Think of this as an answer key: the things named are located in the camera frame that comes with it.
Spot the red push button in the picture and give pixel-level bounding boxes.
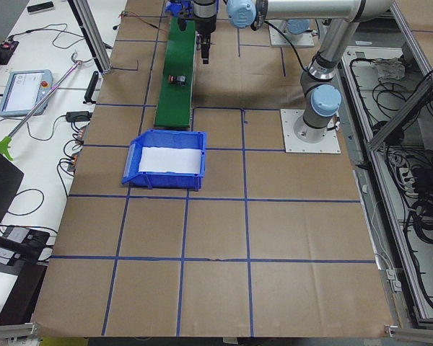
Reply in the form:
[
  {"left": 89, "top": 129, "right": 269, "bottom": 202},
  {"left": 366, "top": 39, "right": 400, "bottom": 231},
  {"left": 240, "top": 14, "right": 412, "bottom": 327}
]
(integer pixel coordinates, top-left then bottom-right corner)
[{"left": 167, "top": 75, "right": 186, "bottom": 86}]

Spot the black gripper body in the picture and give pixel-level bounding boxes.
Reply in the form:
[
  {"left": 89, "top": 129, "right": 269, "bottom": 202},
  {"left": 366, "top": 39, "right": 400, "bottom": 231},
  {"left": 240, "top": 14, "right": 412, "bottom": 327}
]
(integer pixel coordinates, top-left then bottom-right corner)
[{"left": 193, "top": 0, "right": 218, "bottom": 35}]

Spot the red black conveyor cable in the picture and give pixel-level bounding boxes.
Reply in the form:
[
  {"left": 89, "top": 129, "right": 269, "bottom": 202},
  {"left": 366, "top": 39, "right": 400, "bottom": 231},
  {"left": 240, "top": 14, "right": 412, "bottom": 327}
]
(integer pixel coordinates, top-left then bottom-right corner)
[{"left": 119, "top": 10, "right": 169, "bottom": 37}]

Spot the aluminium frame post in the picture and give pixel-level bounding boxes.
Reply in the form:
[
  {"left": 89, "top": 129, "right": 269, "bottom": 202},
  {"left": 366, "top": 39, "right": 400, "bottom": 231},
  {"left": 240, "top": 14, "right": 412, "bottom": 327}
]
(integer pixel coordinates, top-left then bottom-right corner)
[{"left": 68, "top": 0, "right": 112, "bottom": 75}]

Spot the black power adapter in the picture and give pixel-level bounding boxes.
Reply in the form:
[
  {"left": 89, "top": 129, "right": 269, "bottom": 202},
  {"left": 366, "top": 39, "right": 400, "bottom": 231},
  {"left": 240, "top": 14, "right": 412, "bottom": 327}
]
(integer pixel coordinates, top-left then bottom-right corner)
[{"left": 65, "top": 111, "right": 92, "bottom": 123}]

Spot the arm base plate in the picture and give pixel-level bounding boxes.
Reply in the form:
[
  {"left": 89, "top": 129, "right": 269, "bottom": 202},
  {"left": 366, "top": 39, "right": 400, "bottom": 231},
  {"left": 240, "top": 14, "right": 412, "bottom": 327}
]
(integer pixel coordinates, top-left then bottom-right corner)
[
  {"left": 269, "top": 19, "right": 315, "bottom": 48},
  {"left": 280, "top": 109, "right": 341, "bottom": 154}
]

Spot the blue bin right side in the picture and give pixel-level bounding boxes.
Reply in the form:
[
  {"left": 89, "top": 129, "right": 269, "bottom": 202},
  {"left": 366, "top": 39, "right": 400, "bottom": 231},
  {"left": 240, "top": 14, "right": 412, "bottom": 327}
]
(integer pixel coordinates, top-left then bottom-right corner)
[{"left": 165, "top": 0, "right": 190, "bottom": 17}]

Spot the blue bin left side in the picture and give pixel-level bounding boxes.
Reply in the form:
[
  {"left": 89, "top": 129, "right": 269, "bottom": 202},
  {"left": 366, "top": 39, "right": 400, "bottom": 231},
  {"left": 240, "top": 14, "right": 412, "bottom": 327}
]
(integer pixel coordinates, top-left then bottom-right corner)
[{"left": 122, "top": 130, "right": 207, "bottom": 191}]

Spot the green conveyor belt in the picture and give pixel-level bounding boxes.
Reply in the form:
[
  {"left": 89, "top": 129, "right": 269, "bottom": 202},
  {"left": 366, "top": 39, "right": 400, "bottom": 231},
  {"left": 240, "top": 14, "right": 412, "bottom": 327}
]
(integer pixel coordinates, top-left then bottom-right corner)
[{"left": 154, "top": 17, "right": 196, "bottom": 128}]

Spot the blue bin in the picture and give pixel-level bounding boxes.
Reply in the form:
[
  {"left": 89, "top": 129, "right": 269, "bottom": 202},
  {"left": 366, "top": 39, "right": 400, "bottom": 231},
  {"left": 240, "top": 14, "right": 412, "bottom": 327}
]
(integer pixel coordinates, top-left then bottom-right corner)
[
  {"left": 165, "top": 0, "right": 190, "bottom": 17},
  {"left": 122, "top": 130, "right": 207, "bottom": 191}
]

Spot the reacher grabber tool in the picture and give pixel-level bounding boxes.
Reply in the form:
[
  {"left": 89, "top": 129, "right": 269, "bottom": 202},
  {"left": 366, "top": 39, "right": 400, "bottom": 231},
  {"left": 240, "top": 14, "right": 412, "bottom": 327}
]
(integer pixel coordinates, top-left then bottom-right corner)
[{"left": 0, "top": 51, "right": 84, "bottom": 161}]

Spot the teach pendant tablet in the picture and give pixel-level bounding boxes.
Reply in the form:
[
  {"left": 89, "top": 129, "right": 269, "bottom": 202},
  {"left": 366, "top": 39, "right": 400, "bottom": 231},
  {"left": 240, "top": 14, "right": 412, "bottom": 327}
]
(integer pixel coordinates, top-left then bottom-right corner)
[{"left": 0, "top": 69, "right": 53, "bottom": 117}]

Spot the white foam pad left bin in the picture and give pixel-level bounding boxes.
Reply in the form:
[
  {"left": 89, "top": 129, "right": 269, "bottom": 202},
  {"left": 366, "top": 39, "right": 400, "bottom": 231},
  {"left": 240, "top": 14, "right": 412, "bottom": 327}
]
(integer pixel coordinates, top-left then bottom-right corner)
[{"left": 139, "top": 147, "right": 201, "bottom": 174}]

